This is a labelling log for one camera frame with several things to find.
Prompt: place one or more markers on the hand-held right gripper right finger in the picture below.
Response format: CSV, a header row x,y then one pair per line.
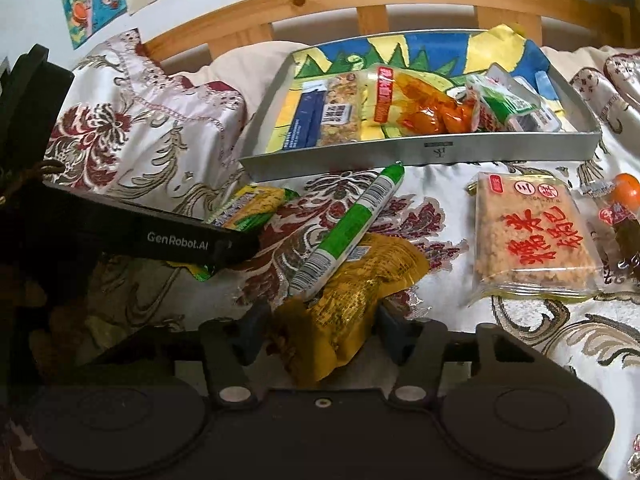
x,y
395,335

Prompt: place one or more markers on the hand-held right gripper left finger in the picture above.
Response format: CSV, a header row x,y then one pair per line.
x,y
250,332

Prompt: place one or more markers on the yellow brown snack packet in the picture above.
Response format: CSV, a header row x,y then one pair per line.
x,y
345,310

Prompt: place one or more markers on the yellow green snack packet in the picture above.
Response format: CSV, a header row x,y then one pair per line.
x,y
255,210

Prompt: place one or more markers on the green sausage stick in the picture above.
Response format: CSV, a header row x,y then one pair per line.
x,y
350,220

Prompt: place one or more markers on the rice cracker packet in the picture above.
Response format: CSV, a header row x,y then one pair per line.
x,y
530,230

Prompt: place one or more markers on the grey shallow tray box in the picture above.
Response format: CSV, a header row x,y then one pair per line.
x,y
425,152

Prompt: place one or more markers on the blue long snack packet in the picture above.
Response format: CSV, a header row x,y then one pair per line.
x,y
304,120

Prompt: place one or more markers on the clear orange meat snack packet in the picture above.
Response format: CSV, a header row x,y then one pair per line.
x,y
420,105

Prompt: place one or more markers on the clear nut bar packet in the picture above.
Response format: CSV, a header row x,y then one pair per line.
x,y
340,110

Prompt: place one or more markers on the clear packet with orange ball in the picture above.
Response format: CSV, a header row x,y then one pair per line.
x,y
622,220

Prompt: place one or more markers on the green white snack packet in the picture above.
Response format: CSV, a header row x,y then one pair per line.
x,y
505,100

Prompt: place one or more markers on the floral satin blanket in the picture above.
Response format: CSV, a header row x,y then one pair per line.
x,y
150,125

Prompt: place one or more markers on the beige pillow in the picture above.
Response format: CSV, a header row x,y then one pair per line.
x,y
240,62

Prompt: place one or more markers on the dinosaur drawing paper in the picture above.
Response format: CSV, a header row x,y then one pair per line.
x,y
400,52

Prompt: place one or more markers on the orange-haired girl wall drawing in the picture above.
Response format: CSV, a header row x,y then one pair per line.
x,y
85,0

